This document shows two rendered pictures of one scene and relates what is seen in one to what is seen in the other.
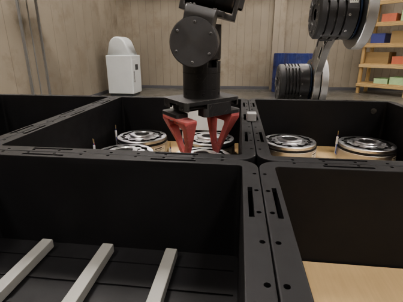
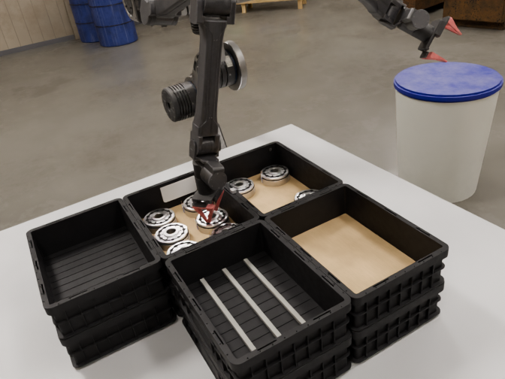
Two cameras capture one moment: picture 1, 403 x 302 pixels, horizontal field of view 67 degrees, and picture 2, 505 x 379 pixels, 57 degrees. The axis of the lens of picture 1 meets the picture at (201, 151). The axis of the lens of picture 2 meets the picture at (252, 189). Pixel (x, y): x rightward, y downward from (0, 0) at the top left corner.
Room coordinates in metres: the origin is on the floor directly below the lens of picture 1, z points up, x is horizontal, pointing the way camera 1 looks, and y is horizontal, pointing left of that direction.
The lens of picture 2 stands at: (-0.64, 0.54, 1.68)
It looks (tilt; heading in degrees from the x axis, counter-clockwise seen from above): 31 degrees down; 328
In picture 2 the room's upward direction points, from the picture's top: 8 degrees counter-clockwise
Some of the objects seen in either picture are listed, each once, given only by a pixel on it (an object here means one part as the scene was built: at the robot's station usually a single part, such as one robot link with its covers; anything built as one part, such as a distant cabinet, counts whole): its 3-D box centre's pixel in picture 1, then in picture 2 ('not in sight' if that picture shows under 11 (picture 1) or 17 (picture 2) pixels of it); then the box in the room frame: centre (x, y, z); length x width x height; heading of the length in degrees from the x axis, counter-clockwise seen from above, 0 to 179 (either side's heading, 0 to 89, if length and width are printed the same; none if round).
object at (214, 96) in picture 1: (201, 84); (206, 185); (0.48, 0.00, 0.98); 0.10 x 0.07 x 0.07; 127
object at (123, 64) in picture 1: (123, 66); not in sight; (7.39, 1.82, 0.66); 0.64 x 0.57 x 1.31; 83
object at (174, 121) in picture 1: (192, 130); (207, 207); (0.47, 0.01, 0.91); 0.07 x 0.07 x 0.09; 37
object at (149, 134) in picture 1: (141, 134); (158, 216); (0.61, 0.12, 0.86); 0.05 x 0.05 x 0.01
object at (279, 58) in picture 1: (291, 73); (101, 10); (7.60, -2.18, 0.48); 1.35 x 0.80 x 0.97; 175
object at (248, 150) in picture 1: (159, 121); (187, 209); (0.49, 0.07, 0.92); 0.40 x 0.30 x 0.02; 173
